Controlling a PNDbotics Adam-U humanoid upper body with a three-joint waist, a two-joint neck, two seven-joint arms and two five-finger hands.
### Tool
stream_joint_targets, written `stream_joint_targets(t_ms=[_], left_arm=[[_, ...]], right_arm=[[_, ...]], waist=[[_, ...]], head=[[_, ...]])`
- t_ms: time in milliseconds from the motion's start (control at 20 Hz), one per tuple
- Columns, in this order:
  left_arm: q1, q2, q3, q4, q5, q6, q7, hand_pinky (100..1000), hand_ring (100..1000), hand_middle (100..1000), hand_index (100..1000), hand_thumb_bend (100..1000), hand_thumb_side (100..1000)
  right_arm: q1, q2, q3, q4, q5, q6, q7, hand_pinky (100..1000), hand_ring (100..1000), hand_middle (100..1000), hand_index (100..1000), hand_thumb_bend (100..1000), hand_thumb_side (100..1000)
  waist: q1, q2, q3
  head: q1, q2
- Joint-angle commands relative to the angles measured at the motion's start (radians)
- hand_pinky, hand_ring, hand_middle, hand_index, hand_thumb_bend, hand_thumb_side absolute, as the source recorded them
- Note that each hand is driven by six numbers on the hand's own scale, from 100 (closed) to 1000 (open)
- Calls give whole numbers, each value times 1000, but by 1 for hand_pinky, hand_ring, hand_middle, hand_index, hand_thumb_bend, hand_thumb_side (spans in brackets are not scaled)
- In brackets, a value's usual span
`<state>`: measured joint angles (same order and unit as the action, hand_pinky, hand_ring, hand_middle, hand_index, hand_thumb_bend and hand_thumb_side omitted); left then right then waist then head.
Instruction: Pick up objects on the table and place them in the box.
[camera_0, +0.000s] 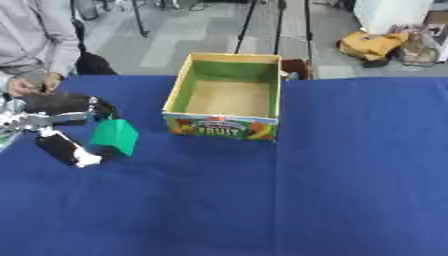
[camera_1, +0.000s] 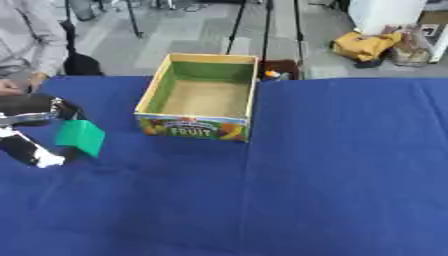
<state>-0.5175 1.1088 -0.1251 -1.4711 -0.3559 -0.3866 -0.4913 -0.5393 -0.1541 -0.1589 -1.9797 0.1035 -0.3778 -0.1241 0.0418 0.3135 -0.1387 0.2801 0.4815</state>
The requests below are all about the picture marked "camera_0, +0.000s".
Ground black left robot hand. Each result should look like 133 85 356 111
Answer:
19 92 121 169

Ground green house-shaped block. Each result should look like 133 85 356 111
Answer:
89 118 140 157

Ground cardboard box with green inside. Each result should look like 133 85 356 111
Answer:
161 52 284 142

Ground brown cardboard box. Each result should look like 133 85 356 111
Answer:
280 58 315 81

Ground person's hand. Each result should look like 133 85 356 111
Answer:
5 77 42 98
40 72 65 95

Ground black chair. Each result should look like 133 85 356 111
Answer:
68 0 119 76

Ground person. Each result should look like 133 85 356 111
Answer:
0 0 83 98

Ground black stand leg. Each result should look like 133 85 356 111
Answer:
127 0 153 38

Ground black tripod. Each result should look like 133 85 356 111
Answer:
232 0 315 61

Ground yellow bag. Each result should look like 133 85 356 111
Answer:
336 30 410 64

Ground white cabinet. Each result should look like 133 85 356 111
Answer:
351 0 436 35

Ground clear plastic bag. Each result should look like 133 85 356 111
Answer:
399 29 441 67

